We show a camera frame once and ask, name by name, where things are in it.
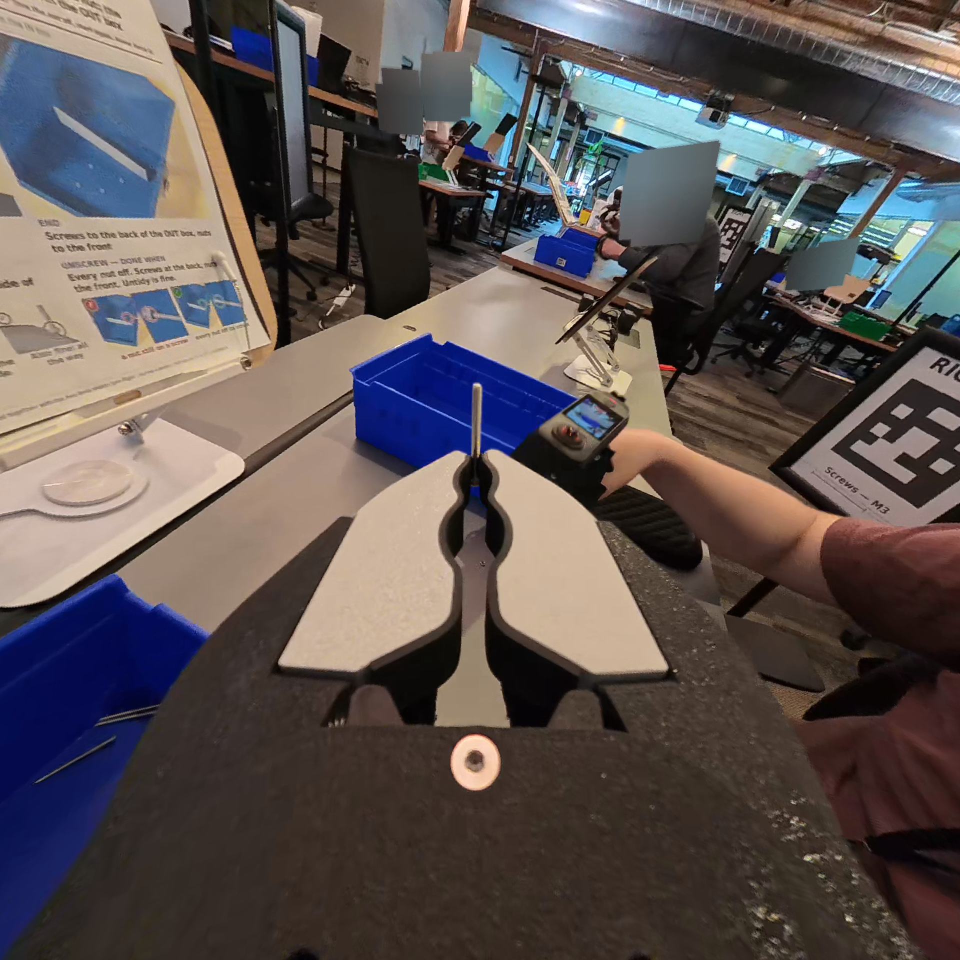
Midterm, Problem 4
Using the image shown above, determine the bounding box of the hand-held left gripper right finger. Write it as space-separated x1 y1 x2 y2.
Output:
474 448 670 723

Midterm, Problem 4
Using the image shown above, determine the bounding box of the tall black chair back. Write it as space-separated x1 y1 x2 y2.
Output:
343 146 433 321

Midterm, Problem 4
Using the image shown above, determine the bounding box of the person's right forearm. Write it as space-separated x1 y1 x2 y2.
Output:
645 438 845 601

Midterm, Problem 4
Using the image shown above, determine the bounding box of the white stand base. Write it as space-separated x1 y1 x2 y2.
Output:
562 315 635 399

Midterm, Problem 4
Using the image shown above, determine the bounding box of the wooden sign board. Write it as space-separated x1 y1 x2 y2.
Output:
174 63 279 370

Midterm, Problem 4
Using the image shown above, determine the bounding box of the dark tilted sign board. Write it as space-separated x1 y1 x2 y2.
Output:
555 255 661 346

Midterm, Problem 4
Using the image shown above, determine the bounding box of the printed instruction sheet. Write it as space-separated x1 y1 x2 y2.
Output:
0 0 273 438

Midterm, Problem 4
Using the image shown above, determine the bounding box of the black office chair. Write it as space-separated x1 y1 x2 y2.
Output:
255 168 336 301
663 247 790 393

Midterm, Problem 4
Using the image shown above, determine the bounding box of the grey trash bin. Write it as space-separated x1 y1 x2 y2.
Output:
780 360 858 404

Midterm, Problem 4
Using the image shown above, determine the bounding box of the wooden office desk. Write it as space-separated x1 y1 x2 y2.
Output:
165 30 380 123

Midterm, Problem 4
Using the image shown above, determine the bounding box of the framed marker sign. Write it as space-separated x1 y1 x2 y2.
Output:
770 326 960 528

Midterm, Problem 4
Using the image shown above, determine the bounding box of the person's right hand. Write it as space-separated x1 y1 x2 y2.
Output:
598 429 680 500

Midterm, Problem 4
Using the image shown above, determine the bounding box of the hanging marker sign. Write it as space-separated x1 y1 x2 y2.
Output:
717 207 756 265

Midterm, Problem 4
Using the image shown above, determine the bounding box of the blue divided parts bin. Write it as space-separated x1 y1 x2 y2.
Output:
0 573 211 935

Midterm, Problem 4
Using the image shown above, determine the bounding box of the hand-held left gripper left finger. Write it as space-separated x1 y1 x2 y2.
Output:
277 451 472 723

